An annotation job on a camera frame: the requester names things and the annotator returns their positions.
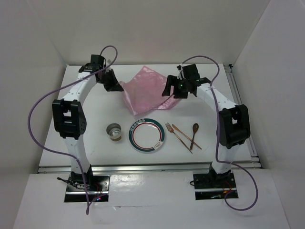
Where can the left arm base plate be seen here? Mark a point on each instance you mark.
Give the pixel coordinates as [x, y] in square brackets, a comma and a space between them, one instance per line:
[98, 190]

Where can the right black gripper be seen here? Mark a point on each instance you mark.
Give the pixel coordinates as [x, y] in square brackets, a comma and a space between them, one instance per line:
[173, 80]

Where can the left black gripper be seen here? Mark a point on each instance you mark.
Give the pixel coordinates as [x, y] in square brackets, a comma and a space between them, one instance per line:
[114, 86]

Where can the pink satin cloth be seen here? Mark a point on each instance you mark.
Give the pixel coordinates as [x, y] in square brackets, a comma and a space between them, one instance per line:
[143, 93]

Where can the copper fork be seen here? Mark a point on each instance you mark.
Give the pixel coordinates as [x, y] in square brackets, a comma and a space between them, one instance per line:
[171, 130]

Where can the aluminium front rail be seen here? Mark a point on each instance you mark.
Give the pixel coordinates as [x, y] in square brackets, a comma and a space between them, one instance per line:
[131, 168]

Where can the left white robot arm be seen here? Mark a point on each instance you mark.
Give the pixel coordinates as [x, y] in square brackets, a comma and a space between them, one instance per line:
[69, 118]

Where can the brown wooden spoon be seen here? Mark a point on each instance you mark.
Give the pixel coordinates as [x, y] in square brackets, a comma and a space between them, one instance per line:
[195, 129]

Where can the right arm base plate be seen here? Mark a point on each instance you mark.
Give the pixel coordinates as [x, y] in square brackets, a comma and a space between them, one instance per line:
[205, 189]

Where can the copper knife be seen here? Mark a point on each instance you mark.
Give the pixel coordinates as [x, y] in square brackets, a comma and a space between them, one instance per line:
[176, 128]

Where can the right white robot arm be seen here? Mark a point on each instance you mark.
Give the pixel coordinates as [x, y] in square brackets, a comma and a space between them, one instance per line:
[233, 126]

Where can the white plate green rim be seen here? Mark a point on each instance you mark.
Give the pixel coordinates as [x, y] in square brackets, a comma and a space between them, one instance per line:
[146, 135]

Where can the steel cup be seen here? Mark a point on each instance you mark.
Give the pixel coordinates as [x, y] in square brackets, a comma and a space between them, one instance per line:
[114, 131]

